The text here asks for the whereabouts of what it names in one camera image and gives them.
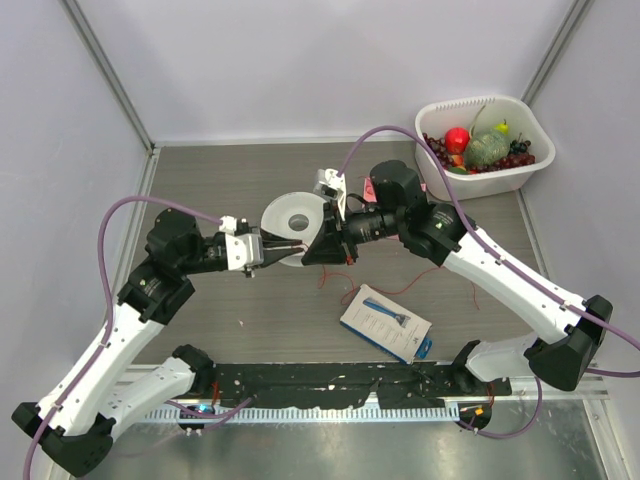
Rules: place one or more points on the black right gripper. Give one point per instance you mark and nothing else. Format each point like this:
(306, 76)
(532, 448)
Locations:
(326, 247)

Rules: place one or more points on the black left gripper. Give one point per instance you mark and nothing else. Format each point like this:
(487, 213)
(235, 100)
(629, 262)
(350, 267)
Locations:
(271, 240)

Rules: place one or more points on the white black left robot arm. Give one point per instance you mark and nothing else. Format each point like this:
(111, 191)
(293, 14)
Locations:
(77, 423)

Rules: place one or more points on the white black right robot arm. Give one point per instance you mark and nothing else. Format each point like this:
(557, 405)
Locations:
(566, 329)

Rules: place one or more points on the pink open box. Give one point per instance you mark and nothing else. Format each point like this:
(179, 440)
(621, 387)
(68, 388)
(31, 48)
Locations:
(370, 190)

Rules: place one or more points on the razor blister package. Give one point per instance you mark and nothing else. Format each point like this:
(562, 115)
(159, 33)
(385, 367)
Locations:
(388, 326)

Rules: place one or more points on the red apple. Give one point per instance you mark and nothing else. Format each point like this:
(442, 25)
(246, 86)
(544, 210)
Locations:
(456, 140)

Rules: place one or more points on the green melon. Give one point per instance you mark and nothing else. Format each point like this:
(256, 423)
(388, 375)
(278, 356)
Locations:
(485, 148)

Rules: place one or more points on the white plastic basket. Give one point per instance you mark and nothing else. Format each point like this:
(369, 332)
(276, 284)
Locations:
(477, 114)

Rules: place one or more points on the red grape bunch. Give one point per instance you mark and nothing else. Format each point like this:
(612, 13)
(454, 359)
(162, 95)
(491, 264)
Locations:
(456, 164)

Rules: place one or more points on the yellow green pear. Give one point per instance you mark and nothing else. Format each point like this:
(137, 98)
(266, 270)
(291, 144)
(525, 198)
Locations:
(502, 127)

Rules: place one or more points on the dark purple grape bunch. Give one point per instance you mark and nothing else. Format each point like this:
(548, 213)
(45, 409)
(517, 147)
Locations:
(519, 146)

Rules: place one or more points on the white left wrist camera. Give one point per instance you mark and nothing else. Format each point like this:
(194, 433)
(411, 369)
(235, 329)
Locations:
(244, 249)

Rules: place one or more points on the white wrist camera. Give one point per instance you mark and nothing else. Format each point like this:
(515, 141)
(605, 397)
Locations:
(244, 249)
(330, 186)

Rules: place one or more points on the white perforated cable spool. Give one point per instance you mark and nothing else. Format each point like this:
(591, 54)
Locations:
(293, 216)

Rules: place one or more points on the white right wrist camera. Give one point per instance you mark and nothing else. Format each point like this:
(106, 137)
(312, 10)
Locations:
(330, 186)

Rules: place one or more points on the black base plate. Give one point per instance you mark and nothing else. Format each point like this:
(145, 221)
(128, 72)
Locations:
(342, 385)

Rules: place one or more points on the white slotted cable duct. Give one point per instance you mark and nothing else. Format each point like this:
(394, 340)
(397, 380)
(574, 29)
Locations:
(369, 413)

